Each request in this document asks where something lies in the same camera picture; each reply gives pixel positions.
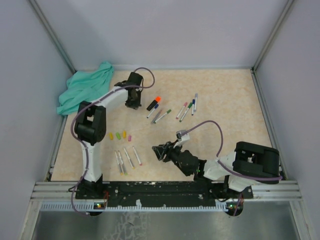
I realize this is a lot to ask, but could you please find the black orange highlighter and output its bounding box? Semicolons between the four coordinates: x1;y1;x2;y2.
146;96;162;111

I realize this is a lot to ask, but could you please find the dark green cap pen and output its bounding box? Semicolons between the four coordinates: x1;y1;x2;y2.
153;109;172;124

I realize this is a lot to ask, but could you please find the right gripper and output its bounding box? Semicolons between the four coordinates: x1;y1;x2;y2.
152;138;183;168

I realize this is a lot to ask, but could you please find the teal cloth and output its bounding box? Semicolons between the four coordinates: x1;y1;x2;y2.
56;61;115;116

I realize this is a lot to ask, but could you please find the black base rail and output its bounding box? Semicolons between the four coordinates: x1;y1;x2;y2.
75;180;240;208

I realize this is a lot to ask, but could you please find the purple cap pen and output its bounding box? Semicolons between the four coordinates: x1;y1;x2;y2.
151;109;162;124

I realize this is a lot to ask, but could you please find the yellow cap marker pen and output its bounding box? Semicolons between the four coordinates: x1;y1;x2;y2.
123;147;135;169

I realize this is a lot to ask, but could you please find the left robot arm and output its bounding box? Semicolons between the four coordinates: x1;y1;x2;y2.
71;72;144;199

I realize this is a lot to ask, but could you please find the lilac cap pen right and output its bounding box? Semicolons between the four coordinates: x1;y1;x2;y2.
193;93;198;112

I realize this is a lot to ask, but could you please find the blue cap pen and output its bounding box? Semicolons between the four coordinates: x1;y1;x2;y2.
191;99;196;116
146;103;159;119

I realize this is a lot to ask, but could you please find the green cap pen right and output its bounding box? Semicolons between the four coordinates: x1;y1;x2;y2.
179;102;193;123

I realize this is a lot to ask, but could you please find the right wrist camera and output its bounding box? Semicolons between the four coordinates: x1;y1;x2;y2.
173;129;190;148

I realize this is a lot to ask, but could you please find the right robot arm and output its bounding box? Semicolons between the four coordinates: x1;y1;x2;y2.
152;141;283;198

